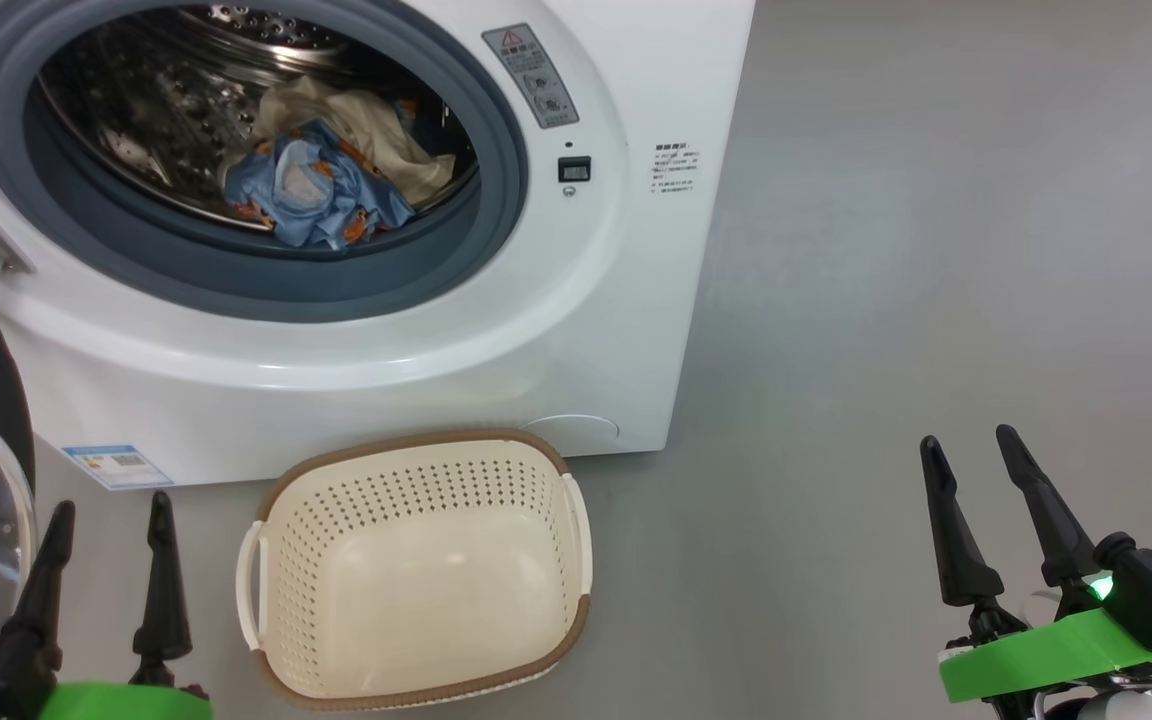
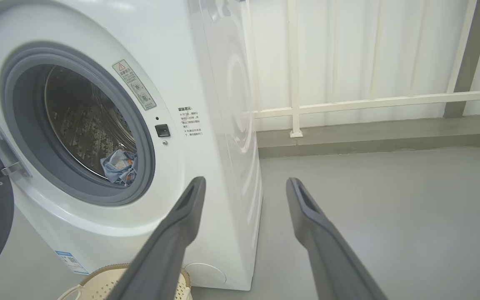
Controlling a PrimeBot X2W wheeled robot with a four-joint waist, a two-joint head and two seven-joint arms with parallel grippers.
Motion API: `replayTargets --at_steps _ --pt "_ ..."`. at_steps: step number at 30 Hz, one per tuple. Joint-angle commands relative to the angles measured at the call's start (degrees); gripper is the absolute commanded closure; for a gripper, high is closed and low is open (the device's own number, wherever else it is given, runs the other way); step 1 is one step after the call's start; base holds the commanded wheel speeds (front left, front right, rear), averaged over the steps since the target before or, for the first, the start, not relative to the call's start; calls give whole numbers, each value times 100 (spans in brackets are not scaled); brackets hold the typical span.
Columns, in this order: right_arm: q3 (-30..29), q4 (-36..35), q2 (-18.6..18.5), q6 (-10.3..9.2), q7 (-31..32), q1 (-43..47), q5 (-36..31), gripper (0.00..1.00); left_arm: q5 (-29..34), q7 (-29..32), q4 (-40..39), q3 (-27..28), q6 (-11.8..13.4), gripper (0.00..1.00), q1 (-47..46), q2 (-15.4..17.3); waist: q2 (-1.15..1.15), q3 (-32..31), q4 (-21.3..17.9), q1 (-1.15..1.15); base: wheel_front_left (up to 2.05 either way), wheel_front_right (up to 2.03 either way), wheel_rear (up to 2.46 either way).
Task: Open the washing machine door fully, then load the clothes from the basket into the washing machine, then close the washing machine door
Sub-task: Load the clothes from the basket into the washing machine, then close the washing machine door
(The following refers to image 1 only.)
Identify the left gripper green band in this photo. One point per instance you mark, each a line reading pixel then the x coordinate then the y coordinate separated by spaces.
pixel 126 703

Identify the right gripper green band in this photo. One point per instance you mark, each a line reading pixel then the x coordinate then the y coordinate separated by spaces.
pixel 1036 660

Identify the blue bear-print garment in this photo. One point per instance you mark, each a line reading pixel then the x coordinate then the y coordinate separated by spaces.
pixel 321 195

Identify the cream cloth garment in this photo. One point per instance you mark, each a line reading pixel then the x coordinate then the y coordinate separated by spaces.
pixel 376 130

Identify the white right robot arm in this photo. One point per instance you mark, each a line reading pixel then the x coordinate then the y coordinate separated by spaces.
pixel 1106 708

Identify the cream perforated laundry basket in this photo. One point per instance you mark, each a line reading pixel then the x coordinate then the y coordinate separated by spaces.
pixel 416 590

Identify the white front-load washing machine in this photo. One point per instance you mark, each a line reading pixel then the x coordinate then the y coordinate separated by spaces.
pixel 536 330

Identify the blue energy label sticker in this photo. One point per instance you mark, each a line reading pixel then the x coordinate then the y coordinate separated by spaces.
pixel 118 467

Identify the grey warning sticker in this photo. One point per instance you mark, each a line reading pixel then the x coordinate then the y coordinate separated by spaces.
pixel 531 78

